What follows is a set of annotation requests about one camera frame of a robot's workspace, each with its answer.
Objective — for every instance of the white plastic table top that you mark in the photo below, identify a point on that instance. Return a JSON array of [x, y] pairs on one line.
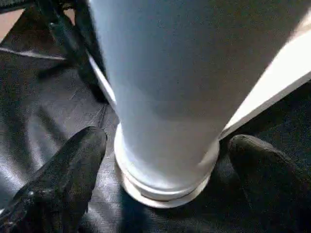
[[286, 73]]

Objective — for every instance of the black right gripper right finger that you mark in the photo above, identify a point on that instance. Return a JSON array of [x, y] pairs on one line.
[[277, 194]]

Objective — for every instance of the black table mat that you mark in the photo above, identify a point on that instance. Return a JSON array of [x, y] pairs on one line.
[[39, 111]]

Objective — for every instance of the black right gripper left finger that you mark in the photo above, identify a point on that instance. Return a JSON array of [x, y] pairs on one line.
[[58, 194]]

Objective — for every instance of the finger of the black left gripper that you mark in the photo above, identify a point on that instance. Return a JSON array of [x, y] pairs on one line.
[[90, 63]]

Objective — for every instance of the white plastic table leg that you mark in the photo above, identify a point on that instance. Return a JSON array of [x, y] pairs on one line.
[[184, 87]]

